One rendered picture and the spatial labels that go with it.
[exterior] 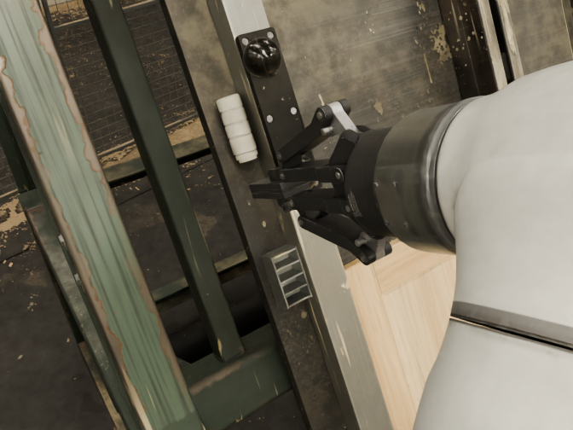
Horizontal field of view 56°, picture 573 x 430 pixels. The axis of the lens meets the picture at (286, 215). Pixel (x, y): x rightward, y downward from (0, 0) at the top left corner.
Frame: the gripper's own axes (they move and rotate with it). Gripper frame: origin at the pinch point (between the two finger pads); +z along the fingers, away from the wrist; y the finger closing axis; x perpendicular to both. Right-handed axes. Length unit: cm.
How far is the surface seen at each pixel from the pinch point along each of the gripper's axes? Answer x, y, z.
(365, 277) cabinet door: 14.9, 18.4, 13.6
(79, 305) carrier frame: -16, 22, 86
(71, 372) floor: -24, 62, 169
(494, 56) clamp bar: 43.0, -4.4, 8.2
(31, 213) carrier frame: -17, 0, 120
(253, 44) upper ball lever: 2.3, -13.4, 0.4
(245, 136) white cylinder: 4.0, -5.1, 12.5
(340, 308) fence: 8.7, 19.6, 11.5
